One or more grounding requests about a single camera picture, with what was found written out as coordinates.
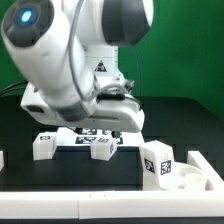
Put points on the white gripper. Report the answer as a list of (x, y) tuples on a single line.
[(120, 116)]

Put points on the white round stool seat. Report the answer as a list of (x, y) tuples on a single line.
[(182, 177)]

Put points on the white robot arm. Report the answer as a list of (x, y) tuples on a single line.
[(68, 52)]

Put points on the white marker sheet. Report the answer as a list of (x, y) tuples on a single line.
[(68, 137)]

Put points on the white workspace border frame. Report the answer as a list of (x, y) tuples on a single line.
[(119, 204)]

